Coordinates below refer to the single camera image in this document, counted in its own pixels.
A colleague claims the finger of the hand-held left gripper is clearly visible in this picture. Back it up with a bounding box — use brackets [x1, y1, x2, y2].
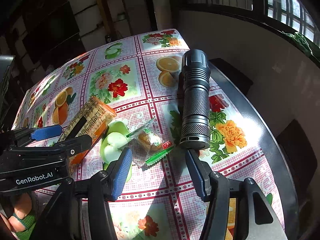
[11, 124, 63, 146]
[7, 134, 93, 159]

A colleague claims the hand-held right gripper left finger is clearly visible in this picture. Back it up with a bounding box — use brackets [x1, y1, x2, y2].
[30, 148, 134, 240]

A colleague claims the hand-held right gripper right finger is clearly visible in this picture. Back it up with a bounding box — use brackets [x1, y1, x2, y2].
[184, 149, 288, 240]

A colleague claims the orange cracker packet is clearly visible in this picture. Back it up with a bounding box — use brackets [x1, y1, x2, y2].
[54, 96, 117, 167]

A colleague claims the clear small pastry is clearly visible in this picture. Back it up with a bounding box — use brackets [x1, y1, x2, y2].
[126, 117, 175, 172]

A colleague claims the person's left hand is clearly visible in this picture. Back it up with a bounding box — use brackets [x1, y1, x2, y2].
[0, 193, 38, 240]

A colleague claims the black flashlight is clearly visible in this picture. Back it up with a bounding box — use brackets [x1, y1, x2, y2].
[179, 49, 212, 151]

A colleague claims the floral fruit print tablecloth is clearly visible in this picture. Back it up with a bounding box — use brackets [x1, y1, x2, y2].
[11, 29, 285, 240]

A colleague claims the white rolled column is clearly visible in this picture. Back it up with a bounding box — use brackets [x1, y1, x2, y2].
[150, 0, 175, 32]

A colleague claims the green cloth on sill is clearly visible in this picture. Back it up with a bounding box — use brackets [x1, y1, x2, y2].
[287, 31, 316, 56]

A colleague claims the dark wall panel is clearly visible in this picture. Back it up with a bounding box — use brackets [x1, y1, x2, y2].
[20, 2, 86, 71]

